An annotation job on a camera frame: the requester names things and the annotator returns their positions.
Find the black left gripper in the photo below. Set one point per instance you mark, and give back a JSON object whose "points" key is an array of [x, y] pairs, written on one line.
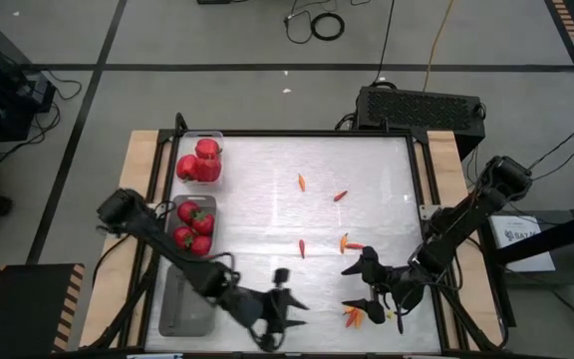
{"points": [[272, 314]]}

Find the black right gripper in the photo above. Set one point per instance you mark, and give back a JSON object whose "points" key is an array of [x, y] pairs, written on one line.
{"points": [[396, 289]]}

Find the yellow chili pepper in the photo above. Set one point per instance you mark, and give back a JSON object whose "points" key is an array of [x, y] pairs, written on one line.
{"points": [[390, 314]]}

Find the red bell pepper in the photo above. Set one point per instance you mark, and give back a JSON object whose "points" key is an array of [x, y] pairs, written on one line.
{"points": [[208, 148], [186, 167], [209, 170]]}

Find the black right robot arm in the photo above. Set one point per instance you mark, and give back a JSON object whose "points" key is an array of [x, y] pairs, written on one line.
{"points": [[461, 223]]}

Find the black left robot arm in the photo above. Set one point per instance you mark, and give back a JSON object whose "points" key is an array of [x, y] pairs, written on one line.
{"points": [[177, 254]]}

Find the grey translucent plastic container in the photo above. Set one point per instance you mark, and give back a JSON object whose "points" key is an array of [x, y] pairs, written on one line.
{"points": [[209, 202], [187, 304]]}

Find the wooden table side board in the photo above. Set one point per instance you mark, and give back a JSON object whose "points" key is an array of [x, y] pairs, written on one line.
{"points": [[132, 164], [446, 164]]}

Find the white printed box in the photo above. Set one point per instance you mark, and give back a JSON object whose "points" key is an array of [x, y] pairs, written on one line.
{"points": [[521, 249]]}

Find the black computer case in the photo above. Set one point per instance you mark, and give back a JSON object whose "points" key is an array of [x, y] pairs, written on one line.
{"points": [[416, 109]]}

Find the black stand beam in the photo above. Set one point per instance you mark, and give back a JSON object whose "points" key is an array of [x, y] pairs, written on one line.
{"points": [[566, 232]]}

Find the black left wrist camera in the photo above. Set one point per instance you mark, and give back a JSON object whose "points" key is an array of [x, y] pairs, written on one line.
{"points": [[281, 277]]}

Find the black metal table frame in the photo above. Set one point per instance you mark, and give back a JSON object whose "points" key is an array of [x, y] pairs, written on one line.
{"points": [[292, 133]]}

